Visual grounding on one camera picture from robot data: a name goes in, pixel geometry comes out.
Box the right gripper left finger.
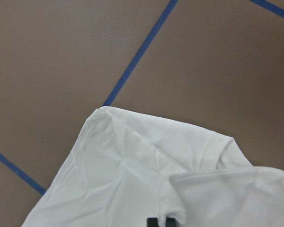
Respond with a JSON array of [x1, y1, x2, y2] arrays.
[[147, 218, 158, 227]]

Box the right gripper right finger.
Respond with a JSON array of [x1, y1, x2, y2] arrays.
[[165, 217, 177, 227]]

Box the white long-sleeve printed shirt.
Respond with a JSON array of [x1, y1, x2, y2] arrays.
[[23, 106, 284, 227]]

